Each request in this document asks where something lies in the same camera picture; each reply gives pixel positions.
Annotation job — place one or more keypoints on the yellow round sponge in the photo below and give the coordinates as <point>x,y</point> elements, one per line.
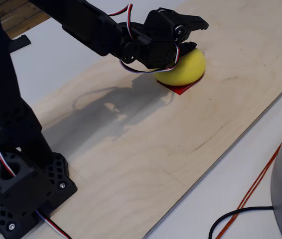
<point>185,69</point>

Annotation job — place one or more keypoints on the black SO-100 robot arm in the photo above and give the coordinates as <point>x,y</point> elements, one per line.
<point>1,74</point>

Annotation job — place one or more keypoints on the black perforated arm base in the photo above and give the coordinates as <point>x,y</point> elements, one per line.
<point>56,174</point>

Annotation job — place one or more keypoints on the light plywood board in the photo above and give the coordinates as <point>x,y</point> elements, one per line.
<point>156,149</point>

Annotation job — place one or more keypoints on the black camera stand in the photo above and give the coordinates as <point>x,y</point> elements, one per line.
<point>21,41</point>

